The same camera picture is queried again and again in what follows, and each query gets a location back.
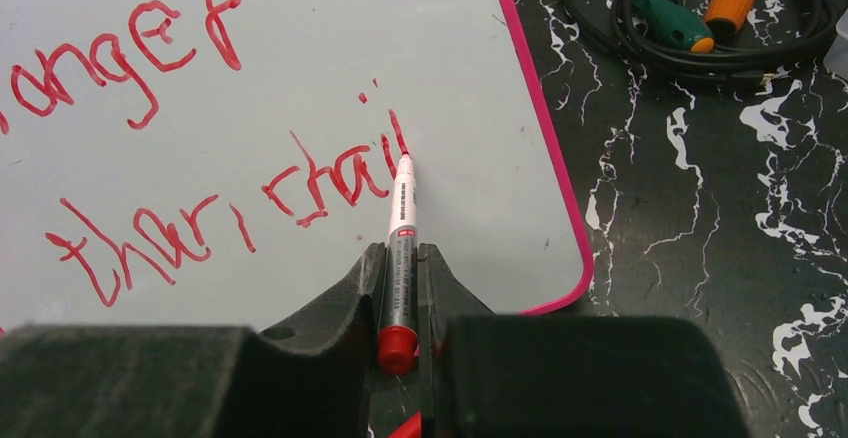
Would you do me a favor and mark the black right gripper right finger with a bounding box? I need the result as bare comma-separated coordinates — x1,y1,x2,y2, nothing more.
418,244,749,437

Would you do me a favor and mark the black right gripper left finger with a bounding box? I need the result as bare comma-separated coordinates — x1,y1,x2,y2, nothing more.
1,243,387,437

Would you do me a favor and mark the red white marker pen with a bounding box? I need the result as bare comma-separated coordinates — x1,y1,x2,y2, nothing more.
377,153,418,376

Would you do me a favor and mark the pink framed whiteboard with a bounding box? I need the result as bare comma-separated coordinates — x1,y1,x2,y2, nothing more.
1,0,593,331

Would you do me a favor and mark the green connector plug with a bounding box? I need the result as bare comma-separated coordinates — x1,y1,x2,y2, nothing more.
633,0,715,53

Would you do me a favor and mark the clear plastic organizer box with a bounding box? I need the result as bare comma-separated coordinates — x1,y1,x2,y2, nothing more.
823,11,848,79

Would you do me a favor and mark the black coiled cable bundle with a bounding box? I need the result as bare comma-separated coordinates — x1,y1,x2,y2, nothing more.
549,0,843,86

